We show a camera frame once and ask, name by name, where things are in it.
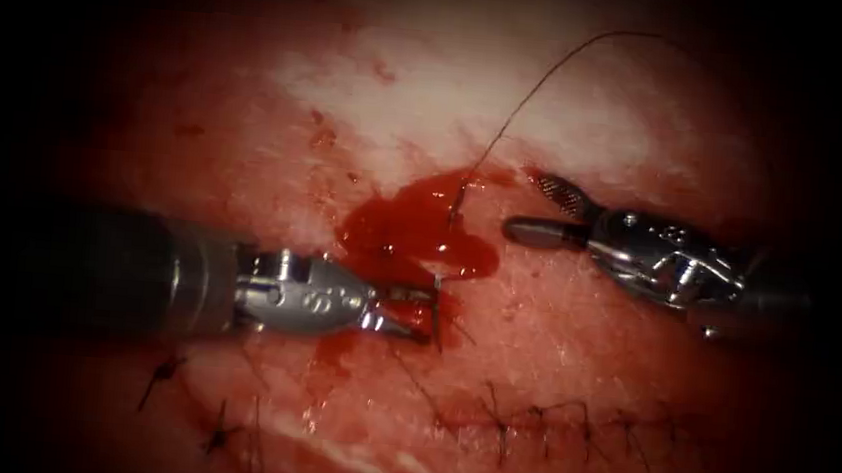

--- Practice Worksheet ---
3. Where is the left arm needle driver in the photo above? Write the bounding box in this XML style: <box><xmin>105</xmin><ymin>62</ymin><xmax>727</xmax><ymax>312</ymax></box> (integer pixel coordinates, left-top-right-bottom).
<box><xmin>231</xmin><ymin>242</ymin><xmax>381</xmax><ymax>343</ymax></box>

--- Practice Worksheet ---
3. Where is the right arm needle driver jaw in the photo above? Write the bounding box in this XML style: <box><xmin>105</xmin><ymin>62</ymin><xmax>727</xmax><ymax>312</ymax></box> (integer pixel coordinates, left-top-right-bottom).
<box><xmin>501</xmin><ymin>213</ymin><xmax>592</xmax><ymax>254</ymax></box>
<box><xmin>530</xmin><ymin>170</ymin><xmax>609</xmax><ymax>225</ymax></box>

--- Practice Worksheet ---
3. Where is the left arm needle driver jaw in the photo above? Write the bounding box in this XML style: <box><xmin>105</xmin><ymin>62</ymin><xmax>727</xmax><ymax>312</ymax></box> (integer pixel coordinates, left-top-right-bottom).
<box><xmin>369</xmin><ymin>282</ymin><xmax>439</xmax><ymax>308</ymax></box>
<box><xmin>358</xmin><ymin>309</ymin><xmax>433</xmax><ymax>345</ymax></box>

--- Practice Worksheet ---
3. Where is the right arm needle driver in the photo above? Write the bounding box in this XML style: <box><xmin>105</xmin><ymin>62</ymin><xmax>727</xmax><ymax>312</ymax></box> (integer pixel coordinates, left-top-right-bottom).
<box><xmin>579</xmin><ymin>205</ymin><xmax>753</xmax><ymax>316</ymax></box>

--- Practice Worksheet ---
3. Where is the curved steel needle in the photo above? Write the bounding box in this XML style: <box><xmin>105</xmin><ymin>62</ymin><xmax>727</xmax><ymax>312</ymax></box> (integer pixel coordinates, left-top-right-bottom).
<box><xmin>426</xmin><ymin>270</ymin><xmax>452</xmax><ymax>355</ymax></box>

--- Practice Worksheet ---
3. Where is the black thread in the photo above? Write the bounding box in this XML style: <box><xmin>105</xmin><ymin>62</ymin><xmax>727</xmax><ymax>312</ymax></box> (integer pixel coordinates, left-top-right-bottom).
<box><xmin>448</xmin><ymin>17</ymin><xmax>668</xmax><ymax>245</ymax></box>

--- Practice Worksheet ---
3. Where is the tissue pad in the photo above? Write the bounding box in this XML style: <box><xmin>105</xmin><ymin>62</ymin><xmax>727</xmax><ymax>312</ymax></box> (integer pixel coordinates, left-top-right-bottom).
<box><xmin>33</xmin><ymin>0</ymin><xmax>824</xmax><ymax>473</ymax></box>

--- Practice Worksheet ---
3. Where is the black stitching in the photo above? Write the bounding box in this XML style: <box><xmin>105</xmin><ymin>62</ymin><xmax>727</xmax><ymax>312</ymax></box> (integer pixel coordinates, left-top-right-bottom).
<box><xmin>380</xmin><ymin>342</ymin><xmax>687</xmax><ymax>473</ymax></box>
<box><xmin>130</xmin><ymin>348</ymin><xmax>277</xmax><ymax>473</ymax></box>

